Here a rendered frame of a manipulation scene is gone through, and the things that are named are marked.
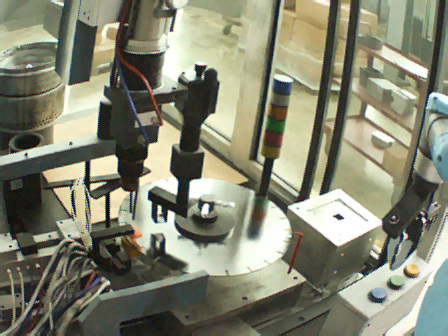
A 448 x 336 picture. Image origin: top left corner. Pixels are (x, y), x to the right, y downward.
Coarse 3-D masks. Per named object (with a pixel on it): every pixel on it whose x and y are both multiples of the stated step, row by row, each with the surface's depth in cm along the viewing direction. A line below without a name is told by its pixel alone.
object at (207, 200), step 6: (210, 192) 107; (192, 198) 104; (198, 198) 104; (204, 198) 104; (210, 198) 104; (198, 204) 104; (204, 204) 103; (210, 204) 103; (216, 204) 104; (222, 204) 104; (228, 204) 104; (198, 210) 105; (204, 210) 101; (210, 210) 104; (204, 216) 100
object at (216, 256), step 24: (144, 192) 113; (192, 192) 115; (216, 192) 117; (240, 192) 118; (120, 216) 103; (144, 216) 105; (168, 216) 106; (240, 216) 110; (264, 216) 111; (144, 240) 98; (168, 240) 100; (192, 240) 101; (216, 240) 102; (240, 240) 103; (264, 240) 104; (288, 240) 104; (168, 264) 93; (192, 264) 94; (216, 264) 95; (240, 264) 96; (264, 264) 97
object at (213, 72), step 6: (204, 72) 83; (210, 72) 82; (216, 72) 82; (204, 78) 83; (210, 78) 82; (216, 78) 83; (204, 84) 83; (210, 84) 83; (210, 90) 84; (204, 96) 84; (210, 96) 84; (204, 102) 85; (210, 102) 85; (204, 108) 85; (204, 114) 85
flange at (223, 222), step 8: (216, 208) 106; (224, 208) 110; (176, 216) 105; (192, 216) 105; (200, 216) 104; (208, 216) 104; (216, 216) 105; (224, 216) 107; (232, 216) 108; (176, 224) 104; (184, 224) 103; (192, 224) 103; (200, 224) 104; (208, 224) 104; (216, 224) 104; (224, 224) 105; (232, 224) 106; (184, 232) 102; (192, 232) 102; (200, 232) 102; (208, 232) 102; (216, 232) 102; (224, 232) 103
